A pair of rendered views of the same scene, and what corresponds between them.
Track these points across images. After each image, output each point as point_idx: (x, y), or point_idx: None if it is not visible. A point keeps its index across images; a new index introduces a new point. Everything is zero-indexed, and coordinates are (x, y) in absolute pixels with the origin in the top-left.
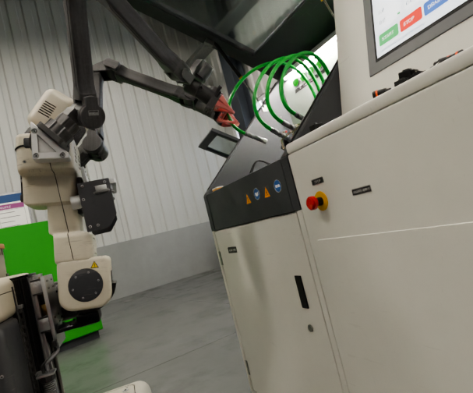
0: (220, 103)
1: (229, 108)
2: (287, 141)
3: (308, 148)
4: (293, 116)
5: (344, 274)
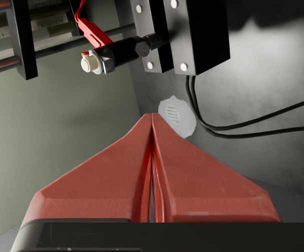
0: (191, 178)
1: (154, 127)
2: (117, 44)
3: None
4: None
5: None
